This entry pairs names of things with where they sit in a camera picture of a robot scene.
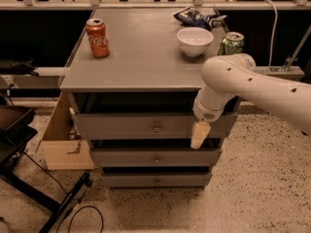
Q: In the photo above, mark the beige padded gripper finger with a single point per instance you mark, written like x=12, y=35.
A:
x=200, y=131

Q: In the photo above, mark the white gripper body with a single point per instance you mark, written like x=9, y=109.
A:
x=204, y=114

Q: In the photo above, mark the grey top drawer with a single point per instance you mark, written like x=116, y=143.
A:
x=134, y=126

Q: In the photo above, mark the grey drawer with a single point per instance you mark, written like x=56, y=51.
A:
x=156, y=180
x=134, y=126
x=153, y=157

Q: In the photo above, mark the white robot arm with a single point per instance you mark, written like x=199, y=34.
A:
x=227, y=76

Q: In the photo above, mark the grey middle drawer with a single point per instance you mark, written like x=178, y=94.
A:
x=153, y=157

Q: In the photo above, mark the grey drawer cabinet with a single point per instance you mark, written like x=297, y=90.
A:
x=145, y=73

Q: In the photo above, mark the grey bottom drawer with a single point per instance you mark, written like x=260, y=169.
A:
x=156, y=180

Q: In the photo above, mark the open cardboard box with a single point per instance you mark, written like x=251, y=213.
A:
x=62, y=145

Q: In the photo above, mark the green soda can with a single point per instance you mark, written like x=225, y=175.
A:
x=232, y=43

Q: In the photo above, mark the white ceramic bowl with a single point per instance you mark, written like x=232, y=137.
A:
x=194, y=41

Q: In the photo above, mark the blue crumpled chip bag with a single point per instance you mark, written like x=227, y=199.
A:
x=191, y=17

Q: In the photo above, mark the orange Coca-Cola can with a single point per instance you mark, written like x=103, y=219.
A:
x=96, y=34

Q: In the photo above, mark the black metal stand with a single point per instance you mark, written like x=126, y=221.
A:
x=15, y=133

